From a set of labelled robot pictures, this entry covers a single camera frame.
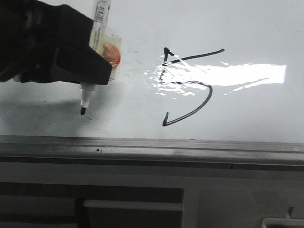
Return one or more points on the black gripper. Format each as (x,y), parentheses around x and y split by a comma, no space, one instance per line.
(43,43)

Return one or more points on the white taped whiteboard marker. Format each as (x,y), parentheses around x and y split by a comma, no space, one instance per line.
(103,40)

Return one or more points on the white plastic marker tray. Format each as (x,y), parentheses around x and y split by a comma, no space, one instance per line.
(287,222)

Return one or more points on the white whiteboard with metal frame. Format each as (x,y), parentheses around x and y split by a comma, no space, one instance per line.
(199,80)

